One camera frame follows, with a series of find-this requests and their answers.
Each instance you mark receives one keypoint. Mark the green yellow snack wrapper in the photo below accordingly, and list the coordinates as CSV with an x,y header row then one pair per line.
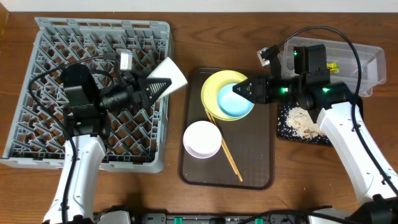
x,y
333,67

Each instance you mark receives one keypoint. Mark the brown serving tray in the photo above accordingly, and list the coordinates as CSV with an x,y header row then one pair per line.
x,y
250,141

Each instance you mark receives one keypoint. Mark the white cup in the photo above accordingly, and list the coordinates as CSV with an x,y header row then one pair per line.
x,y
168,69

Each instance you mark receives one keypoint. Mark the black plastic tray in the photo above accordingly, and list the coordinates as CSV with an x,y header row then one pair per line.
x,y
289,133

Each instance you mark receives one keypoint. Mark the yellow plate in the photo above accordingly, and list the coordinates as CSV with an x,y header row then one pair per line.
x,y
213,85

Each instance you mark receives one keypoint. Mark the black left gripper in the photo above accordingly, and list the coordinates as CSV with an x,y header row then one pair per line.
x,y
137,94

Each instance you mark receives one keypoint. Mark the clear plastic bin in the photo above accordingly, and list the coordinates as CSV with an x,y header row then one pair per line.
x,y
373,64

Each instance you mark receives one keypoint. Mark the grey dish rack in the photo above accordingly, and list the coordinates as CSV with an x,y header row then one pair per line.
x,y
137,140

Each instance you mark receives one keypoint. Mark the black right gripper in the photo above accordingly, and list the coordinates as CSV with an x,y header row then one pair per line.
x,y
269,90

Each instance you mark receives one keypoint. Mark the light blue bowl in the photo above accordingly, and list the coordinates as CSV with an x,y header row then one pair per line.
x,y
232,104

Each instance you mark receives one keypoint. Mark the pink white bowl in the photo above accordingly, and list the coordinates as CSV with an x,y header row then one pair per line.
x,y
202,139

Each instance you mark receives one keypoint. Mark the pile of rice scraps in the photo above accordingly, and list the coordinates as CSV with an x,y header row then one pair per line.
x,y
300,121

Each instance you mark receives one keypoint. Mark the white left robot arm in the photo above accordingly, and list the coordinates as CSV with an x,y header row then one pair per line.
x,y
86,128

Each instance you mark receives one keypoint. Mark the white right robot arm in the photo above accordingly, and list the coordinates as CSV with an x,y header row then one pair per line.
x,y
337,112

